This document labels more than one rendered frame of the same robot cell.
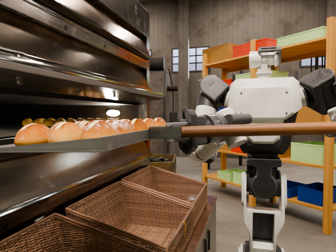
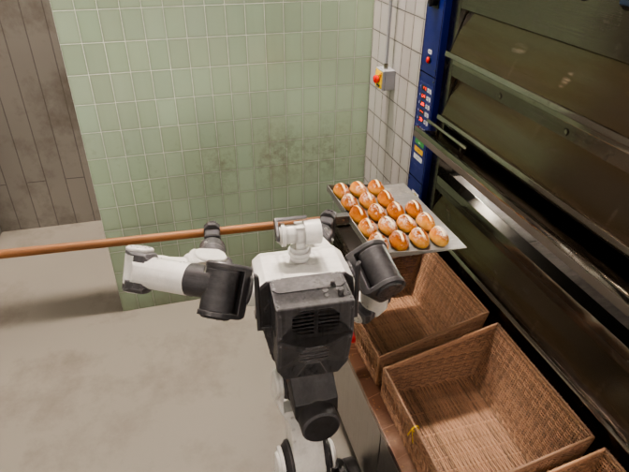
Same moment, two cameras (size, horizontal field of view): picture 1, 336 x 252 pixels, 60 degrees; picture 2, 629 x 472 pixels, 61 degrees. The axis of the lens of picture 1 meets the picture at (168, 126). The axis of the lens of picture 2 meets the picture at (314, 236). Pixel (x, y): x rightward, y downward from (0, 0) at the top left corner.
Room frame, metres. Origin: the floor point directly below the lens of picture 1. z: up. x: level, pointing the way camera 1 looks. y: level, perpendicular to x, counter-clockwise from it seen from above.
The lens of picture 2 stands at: (2.25, -0.99, 2.24)
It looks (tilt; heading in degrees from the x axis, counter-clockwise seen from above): 32 degrees down; 149
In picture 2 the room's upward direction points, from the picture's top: straight up
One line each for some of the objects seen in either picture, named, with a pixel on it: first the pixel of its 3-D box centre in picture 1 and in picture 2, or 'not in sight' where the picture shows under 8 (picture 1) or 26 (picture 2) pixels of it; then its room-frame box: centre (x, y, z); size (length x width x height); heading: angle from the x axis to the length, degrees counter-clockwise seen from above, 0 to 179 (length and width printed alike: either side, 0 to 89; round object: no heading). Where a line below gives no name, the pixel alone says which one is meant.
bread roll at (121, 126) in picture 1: (119, 130); (349, 200); (0.71, 0.12, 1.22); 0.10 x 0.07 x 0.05; 165
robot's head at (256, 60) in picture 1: (262, 62); (301, 236); (1.19, -0.38, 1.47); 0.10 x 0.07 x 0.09; 71
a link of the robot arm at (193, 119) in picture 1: (199, 129); (324, 231); (0.85, -0.09, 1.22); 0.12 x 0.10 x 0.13; 130
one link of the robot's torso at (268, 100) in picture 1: (263, 111); (304, 309); (1.25, -0.41, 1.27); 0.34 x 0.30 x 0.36; 71
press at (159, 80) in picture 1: (153, 114); not in sight; (6.60, 0.33, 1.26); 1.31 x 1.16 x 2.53; 161
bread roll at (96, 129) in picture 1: (98, 133); (342, 189); (0.61, 0.15, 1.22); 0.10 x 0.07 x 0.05; 168
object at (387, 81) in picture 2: not in sight; (385, 78); (0.05, 0.78, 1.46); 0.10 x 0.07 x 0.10; 165
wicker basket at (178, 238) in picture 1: (137, 221); (474, 413); (1.46, 0.15, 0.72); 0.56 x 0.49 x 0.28; 164
